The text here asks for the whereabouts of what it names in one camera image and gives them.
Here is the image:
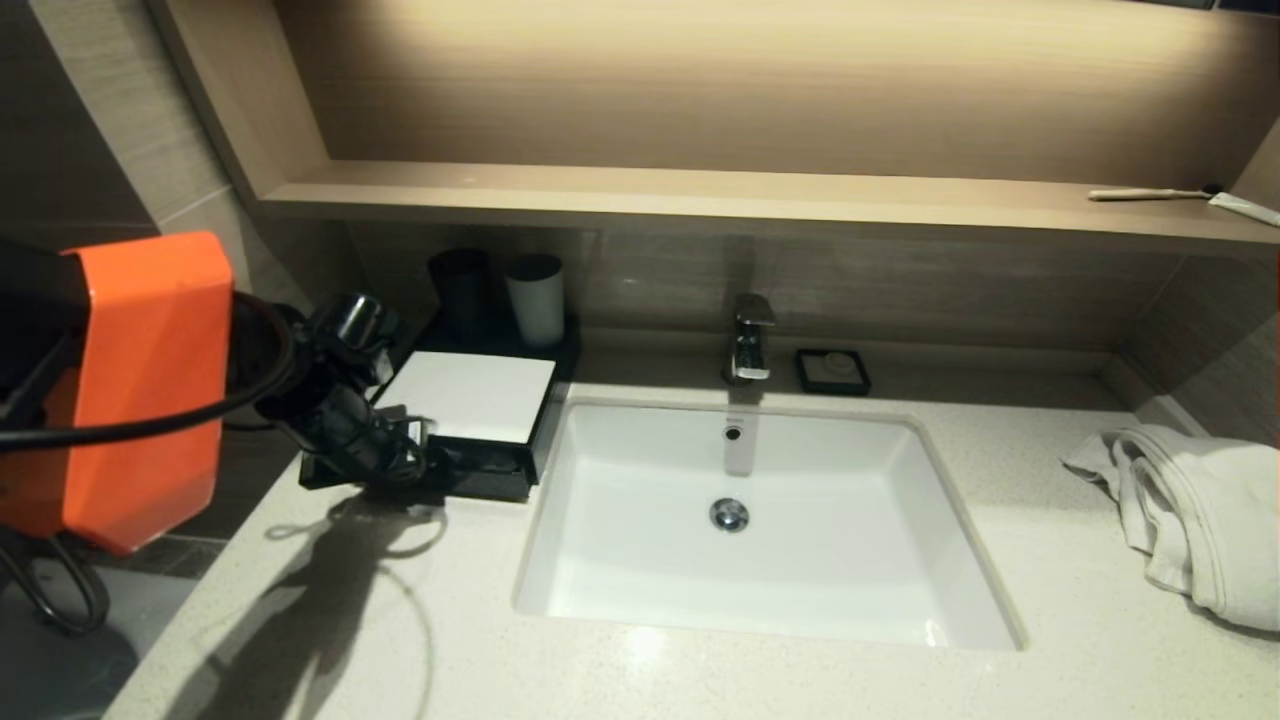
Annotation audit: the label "light wooden wall shelf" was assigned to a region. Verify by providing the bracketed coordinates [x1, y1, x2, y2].
[150, 0, 1280, 261]

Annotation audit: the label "white rectangular sink basin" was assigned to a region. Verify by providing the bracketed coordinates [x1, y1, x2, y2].
[513, 397, 1026, 652]

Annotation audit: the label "white crumpled towel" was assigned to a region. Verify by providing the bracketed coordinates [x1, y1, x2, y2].
[1059, 425, 1280, 634]

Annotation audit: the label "black drawer of box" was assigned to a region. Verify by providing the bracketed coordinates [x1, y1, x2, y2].
[298, 440, 542, 503]

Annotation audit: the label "black square soap dish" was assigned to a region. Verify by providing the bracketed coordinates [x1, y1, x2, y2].
[793, 348, 872, 398]

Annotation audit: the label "chrome faucet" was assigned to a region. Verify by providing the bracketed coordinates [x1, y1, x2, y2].
[721, 294, 778, 387]

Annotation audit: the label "white cup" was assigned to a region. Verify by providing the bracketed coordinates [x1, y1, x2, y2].
[504, 253, 566, 349]

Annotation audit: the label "beige toothbrush black bristles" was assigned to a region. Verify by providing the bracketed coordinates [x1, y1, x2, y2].
[1087, 185, 1222, 203]

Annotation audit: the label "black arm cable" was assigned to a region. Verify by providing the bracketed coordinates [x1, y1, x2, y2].
[0, 290, 299, 451]

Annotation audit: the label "black box white lid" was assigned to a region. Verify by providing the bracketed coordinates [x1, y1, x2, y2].
[372, 317, 584, 501]

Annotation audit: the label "small white toothpaste tube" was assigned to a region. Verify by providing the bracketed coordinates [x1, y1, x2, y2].
[1206, 192, 1280, 229]

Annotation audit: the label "black cup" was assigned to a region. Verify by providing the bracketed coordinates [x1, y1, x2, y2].
[428, 248, 493, 343]

